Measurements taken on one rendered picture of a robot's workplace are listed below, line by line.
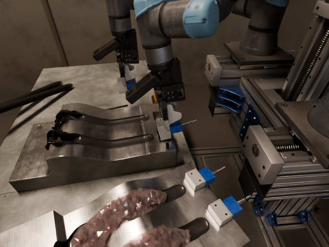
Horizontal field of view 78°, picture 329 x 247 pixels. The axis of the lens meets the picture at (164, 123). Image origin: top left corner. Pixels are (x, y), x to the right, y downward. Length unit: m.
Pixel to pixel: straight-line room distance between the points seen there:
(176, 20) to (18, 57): 2.54
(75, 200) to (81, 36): 2.05
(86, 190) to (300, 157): 0.60
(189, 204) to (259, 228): 0.81
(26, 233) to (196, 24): 0.56
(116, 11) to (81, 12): 1.72
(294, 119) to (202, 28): 0.33
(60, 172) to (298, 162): 0.65
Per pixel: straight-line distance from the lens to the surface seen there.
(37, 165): 0.76
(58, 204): 0.72
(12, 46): 2.86
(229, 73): 0.93
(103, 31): 2.46
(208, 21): 0.45
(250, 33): 0.95
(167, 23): 0.48
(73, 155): 0.64
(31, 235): 0.57
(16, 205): 0.78
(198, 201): 0.59
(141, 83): 0.58
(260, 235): 1.34
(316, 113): 0.61
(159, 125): 0.64
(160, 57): 0.53
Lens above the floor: 1.37
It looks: 41 degrees down
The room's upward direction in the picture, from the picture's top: straight up
